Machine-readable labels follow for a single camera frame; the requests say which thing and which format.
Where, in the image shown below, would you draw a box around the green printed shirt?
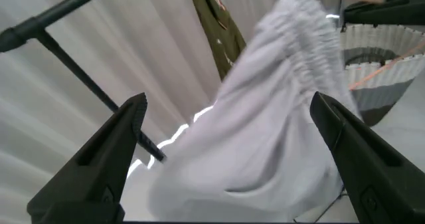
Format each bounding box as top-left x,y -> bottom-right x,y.
188,0 -> 247,82

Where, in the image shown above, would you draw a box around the black clothes rack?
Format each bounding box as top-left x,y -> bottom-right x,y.
0,0 -> 348,223

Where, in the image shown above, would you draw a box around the white curtain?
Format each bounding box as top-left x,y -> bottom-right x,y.
0,0 -> 343,224

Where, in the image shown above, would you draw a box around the pale grey shorts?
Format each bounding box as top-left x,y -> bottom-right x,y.
147,0 -> 361,223

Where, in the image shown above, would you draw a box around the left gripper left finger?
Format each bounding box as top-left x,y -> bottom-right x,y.
27,92 -> 148,223

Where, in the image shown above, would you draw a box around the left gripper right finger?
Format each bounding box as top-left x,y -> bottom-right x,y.
309,90 -> 425,223

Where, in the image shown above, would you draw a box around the white laundry basket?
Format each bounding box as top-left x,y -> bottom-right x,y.
338,23 -> 425,127

